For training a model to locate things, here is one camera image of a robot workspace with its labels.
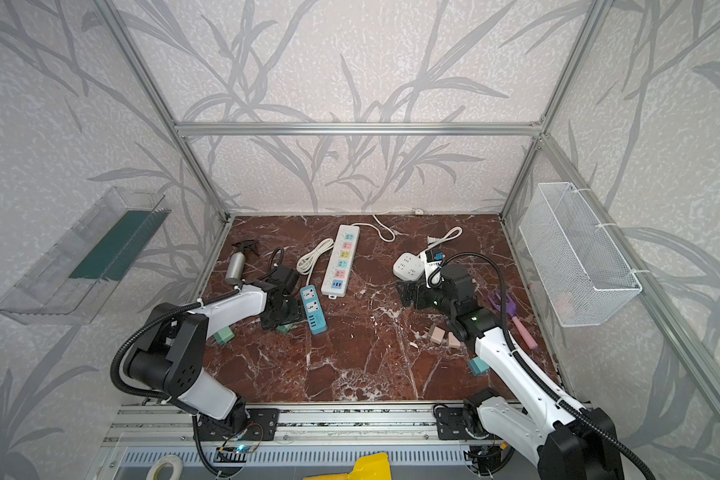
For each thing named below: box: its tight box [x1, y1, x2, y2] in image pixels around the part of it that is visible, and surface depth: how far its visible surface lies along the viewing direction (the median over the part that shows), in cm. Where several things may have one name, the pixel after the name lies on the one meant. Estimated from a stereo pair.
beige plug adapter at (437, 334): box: [431, 326, 445, 344], surface depth 88 cm
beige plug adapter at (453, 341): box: [448, 332, 461, 348], surface depth 88 cm
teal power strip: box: [299, 284, 328, 335], surface depth 93 cm
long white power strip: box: [321, 225, 361, 299], surface depth 104 cm
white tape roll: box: [146, 454, 184, 480], surface depth 69 cm
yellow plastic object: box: [303, 452, 392, 480], surface depth 69 cm
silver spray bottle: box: [225, 239, 257, 284], surface depth 104 cm
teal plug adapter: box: [468, 356, 491, 377], surface depth 83 cm
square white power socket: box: [392, 252, 425, 281], surface depth 104 cm
